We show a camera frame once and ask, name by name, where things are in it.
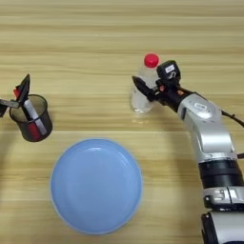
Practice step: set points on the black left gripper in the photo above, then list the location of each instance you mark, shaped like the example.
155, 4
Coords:
9, 104

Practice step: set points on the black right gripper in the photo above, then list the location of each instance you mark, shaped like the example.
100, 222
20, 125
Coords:
171, 93

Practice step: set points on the clear bottle red cap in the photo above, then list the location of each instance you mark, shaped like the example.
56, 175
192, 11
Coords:
143, 103

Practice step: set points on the black mesh pen cup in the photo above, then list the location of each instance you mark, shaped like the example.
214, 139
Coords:
43, 108

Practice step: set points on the white marker black cap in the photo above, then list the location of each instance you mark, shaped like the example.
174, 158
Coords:
36, 119

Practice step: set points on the blue round plate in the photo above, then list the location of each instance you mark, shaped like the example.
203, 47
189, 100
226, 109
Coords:
95, 187

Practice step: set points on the red marker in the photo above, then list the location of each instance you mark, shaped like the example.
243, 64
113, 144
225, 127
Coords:
16, 92

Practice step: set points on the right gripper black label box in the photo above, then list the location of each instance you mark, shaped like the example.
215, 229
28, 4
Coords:
168, 71

